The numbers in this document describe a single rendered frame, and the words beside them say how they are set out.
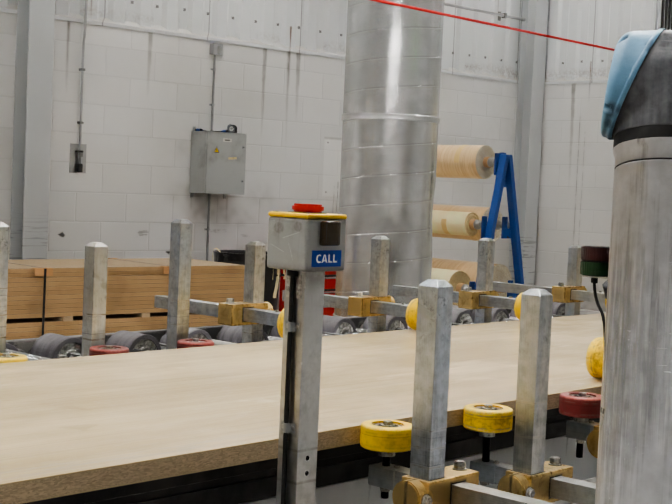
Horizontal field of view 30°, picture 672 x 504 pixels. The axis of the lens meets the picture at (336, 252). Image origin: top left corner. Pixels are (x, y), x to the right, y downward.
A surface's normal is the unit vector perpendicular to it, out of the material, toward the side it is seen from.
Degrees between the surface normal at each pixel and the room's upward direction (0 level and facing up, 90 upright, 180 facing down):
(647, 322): 78
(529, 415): 90
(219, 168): 90
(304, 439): 90
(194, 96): 90
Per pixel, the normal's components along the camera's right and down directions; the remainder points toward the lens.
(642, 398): -0.47, -0.19
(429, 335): -0.68, 0.01
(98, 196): 0.68, 0.07
